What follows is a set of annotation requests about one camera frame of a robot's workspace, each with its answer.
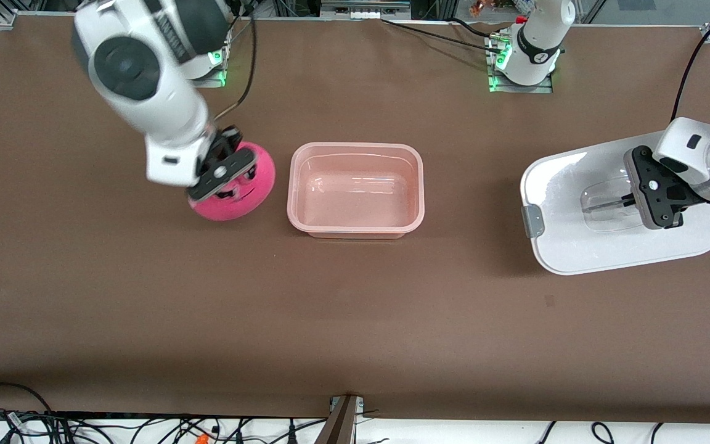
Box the pink plastic box base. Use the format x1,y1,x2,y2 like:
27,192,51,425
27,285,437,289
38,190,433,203
287,142,425,240

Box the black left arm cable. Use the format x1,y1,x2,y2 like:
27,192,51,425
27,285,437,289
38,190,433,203
669,11,710,121

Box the black looped floor cable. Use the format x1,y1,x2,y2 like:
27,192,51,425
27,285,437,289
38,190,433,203
0,382,54,417

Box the grey metal camera post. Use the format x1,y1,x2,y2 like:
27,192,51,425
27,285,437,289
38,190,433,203
315,395,365,444

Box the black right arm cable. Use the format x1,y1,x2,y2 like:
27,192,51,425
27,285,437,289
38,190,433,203
213,0,258,121

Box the pink plush toy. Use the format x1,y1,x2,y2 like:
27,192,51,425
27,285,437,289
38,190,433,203
189,142,276,221

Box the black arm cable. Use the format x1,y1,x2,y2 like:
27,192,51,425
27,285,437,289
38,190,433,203
213,0,258,121
669,11,710,121

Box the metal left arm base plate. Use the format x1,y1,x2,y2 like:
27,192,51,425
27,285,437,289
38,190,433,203
489,71,554,94

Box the grey box white connector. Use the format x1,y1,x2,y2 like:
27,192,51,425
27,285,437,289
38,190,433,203
321,0,411,20

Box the long black table cable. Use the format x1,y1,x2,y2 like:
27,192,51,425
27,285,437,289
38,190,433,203
382,18,505,54

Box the white box lid grey clips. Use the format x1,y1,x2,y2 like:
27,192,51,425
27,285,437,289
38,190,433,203
520,131,710,276

